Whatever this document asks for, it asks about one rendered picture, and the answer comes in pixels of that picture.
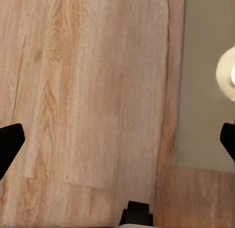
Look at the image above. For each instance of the coffee table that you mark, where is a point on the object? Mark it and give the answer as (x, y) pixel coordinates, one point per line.
(206, 94)

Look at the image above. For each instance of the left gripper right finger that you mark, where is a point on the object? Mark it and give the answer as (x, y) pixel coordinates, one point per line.
(227, 138)

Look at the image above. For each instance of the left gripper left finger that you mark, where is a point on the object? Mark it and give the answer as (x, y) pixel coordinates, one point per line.
(11, 140)

